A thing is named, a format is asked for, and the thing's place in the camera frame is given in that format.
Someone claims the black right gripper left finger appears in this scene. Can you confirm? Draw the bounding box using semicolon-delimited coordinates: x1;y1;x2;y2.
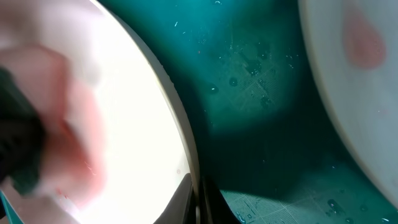
154;174;196;224

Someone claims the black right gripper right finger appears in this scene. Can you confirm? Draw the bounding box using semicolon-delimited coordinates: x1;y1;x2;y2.
200;176;240;224

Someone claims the teal plastic tray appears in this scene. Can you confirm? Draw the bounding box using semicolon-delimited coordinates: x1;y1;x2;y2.
98;0;397;223

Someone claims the green pink sponge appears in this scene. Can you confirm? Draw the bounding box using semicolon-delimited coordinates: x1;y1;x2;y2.
1;45;106;208

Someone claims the yellow plate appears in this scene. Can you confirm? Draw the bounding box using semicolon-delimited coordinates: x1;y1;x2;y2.
298;0;397;205

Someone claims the white plate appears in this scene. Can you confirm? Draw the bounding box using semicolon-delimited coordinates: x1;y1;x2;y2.
1;0;200;223

